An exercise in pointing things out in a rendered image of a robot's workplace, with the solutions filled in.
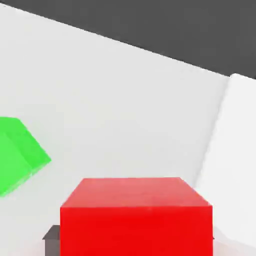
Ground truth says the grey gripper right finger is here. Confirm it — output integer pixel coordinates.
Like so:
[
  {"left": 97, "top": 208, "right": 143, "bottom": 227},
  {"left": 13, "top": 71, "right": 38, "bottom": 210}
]
[{"left": 212, "top": 232, "right": 244, "bottom": 256}]

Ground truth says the small red cube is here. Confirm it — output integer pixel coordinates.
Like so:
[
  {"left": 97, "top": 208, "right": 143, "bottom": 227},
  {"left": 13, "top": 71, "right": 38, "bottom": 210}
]
[{"left": 59, "top": 177, "right": 214, "bottom": 256}]

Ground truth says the small green cube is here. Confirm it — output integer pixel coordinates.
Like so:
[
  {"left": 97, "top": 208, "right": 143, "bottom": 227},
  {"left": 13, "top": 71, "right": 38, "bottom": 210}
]
[{"left": 0, "top": 116, "right": 52, "bottom": 198}]

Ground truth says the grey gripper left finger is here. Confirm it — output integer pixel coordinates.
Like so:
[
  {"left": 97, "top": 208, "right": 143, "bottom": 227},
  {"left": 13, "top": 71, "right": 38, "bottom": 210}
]
[{"left": 17, "top": 224, "right": 61, "bottom": 256}]

